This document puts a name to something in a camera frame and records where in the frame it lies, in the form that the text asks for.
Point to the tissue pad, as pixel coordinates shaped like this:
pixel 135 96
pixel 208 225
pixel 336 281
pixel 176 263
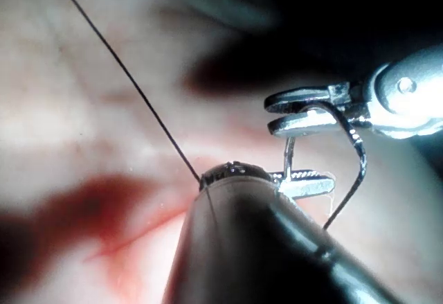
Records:
pixel 69 110

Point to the right arm needle driver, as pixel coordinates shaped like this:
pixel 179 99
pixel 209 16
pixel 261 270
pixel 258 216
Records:
pixel 405 103

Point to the left arm needle driver jaw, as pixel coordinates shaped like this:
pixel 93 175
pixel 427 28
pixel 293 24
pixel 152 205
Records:
pixel 308 174
pixel 311 187

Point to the black thread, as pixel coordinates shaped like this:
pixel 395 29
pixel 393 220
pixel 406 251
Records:
pixel 131 86

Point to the curved steel needle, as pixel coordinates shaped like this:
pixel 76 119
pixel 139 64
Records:
pixel 355 141

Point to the dark left arm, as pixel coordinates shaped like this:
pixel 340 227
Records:
pixel 249 248

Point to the left arm needle driver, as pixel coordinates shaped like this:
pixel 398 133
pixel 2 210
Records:
pixel 235 170

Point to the right arm needle driver jaw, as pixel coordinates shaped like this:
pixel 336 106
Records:
pixel 297 124
pixel 297 99

